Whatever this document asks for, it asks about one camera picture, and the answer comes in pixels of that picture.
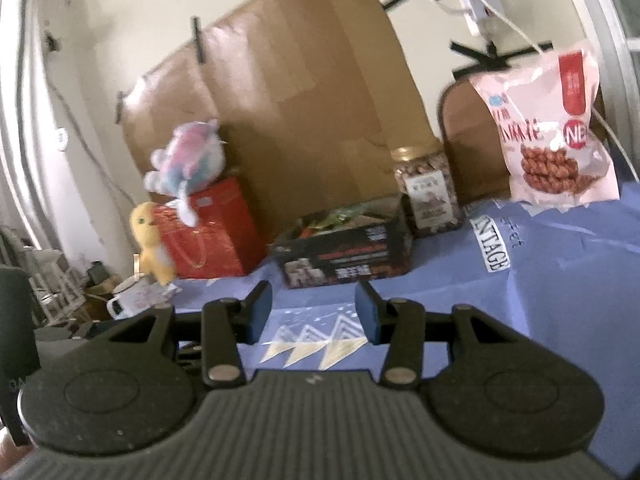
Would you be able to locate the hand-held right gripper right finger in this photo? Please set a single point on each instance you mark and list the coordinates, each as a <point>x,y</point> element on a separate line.
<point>369,312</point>

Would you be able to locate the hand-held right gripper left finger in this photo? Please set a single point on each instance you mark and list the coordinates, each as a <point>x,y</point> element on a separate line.
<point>260,310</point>

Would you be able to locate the dark green printed box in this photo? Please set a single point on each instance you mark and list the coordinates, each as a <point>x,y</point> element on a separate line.
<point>345,255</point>

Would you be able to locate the pile of small snack packets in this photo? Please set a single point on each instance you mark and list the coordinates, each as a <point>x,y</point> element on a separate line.
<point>340,220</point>

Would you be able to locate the red gift bag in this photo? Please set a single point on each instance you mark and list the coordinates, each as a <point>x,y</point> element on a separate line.
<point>215,235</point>

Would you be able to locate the white mug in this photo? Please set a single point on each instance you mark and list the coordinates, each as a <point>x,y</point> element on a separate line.
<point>135,300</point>

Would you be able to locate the yellow duck plush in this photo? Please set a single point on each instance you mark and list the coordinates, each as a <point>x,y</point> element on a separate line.
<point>150,245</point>

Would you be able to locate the clear nut jar gold lid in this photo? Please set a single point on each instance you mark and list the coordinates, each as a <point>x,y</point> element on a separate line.
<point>430,195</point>

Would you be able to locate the pastel plush toy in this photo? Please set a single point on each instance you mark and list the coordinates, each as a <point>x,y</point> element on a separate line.
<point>192,160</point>

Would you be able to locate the blue printed bedsheet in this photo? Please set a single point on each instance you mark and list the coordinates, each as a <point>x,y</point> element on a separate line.
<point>540,300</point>

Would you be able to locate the brown rounded wooden board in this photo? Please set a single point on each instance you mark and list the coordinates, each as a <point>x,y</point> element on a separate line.
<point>475,150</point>

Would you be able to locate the brown cardboard sheet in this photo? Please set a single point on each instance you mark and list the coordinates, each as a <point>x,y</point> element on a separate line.
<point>300,100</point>

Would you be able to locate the short black tape strip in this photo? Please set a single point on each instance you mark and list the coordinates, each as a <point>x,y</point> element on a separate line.
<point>120,106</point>

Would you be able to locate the pink twisted snack bag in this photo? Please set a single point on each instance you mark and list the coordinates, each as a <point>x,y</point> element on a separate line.
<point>555,130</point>

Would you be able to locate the long black tape strip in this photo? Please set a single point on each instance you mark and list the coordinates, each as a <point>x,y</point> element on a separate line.
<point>199,40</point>

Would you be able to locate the crossed black tape strips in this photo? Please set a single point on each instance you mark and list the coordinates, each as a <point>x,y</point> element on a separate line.
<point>492,57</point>

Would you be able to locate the white power adapter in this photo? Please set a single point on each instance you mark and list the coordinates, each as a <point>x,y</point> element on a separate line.
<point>477,15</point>

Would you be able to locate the small white wall device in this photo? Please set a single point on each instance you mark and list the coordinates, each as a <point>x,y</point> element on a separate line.
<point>62,138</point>

